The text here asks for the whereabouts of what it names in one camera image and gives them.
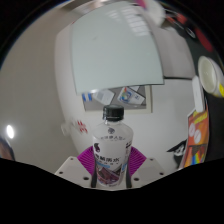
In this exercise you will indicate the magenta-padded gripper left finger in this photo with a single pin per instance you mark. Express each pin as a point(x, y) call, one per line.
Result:
point(75, 168)

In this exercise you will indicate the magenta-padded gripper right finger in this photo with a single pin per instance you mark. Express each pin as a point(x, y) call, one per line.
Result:
point(146, 168)

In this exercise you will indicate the clear bottle with black cap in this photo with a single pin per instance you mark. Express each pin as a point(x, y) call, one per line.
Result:
point(111, 150)

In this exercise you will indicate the black jacket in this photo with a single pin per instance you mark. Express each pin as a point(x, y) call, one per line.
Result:
point(178, 149)

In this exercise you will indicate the colourful orange booklet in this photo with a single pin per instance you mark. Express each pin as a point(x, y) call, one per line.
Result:
point(196, 140)

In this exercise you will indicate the grey notice board with papers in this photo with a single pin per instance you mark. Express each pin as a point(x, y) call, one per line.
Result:
point(133, 96)

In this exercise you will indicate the ceiling light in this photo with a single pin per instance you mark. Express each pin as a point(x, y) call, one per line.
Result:
point(10, 131)

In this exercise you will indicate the large whiteboard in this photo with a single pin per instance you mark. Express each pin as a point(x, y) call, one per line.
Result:
point(113, 46)

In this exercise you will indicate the flat round red coaster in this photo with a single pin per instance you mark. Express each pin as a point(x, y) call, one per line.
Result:
point(204, 39)

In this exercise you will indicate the black and red object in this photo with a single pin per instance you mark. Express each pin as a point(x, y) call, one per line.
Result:
point(188, 25)

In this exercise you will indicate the red wall sign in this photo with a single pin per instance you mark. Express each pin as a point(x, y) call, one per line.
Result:
point(80, 127)

